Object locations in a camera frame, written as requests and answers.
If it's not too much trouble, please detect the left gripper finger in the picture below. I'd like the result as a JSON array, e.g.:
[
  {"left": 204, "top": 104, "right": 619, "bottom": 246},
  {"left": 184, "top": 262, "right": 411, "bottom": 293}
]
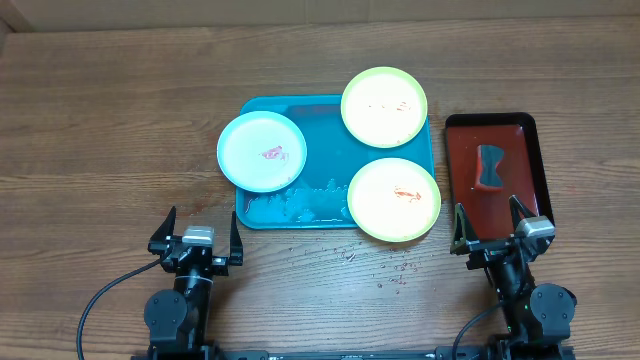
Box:
[
  {"left": 149, "top": 206, "right": 177, "bottom": 244},
  {"left": 229, "top": 211, "right": 244, "bottom": 256}
]

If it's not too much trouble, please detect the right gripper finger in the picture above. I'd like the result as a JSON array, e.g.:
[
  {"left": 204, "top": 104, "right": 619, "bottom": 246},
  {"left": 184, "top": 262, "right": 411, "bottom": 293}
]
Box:
[
  {"left": 508, "top": 195, "right": 535, "bottom": 223},
  {"left": 450, "top": 203, "right": 480, "bottom": 253}
]

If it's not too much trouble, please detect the red black sponge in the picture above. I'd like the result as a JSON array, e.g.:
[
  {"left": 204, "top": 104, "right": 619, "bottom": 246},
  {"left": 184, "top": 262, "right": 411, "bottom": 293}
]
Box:
[{"left": 474, "top": 144, "right": 504, "bottom": 192}]

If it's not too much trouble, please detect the light blue plate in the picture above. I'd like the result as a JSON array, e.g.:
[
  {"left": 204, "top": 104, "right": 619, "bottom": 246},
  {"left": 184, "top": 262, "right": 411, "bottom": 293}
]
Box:
[{"left": 217, "top": 111, "right": 308, "bottom": 193}]

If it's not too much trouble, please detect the yellow-green plate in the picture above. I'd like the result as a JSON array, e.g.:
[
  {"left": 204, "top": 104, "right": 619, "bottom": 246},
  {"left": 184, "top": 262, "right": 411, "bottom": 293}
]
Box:
[
  {"left": 347, "top": 158, "right": 441, "bottom": 243},
  {"left": 340, "top": 66, "right": 428, "bottom": 148}
]

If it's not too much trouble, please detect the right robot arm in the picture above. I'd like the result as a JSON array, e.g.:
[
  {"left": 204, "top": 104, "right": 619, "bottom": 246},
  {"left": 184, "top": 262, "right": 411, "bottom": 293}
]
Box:
[{"left": 450, "top": 195, "right": 577, "bottom": 359}]

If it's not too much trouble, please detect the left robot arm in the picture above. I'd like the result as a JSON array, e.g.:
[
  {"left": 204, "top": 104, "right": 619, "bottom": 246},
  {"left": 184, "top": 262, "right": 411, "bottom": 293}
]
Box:
[{"left": 144, "top": 208, "right": 243, "bottom": 360}]

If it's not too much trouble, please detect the black red lacquer tray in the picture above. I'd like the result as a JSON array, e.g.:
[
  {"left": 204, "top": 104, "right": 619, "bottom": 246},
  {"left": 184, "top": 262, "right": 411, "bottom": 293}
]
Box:
[{"left": 445, "top": 112, "right": 553, "bottom": 240}]

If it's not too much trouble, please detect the teal plastic tray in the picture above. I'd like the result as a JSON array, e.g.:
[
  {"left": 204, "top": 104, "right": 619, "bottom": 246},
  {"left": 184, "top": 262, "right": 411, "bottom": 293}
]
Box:
[{"left": 236, "top": 95, "right": 436, "bottom": 230}]

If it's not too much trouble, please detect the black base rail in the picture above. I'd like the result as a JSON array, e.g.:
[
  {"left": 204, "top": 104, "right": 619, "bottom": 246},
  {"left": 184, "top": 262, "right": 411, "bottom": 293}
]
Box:
[{"left": 130, "top": 344, "right": 576, "bottom": 360}]

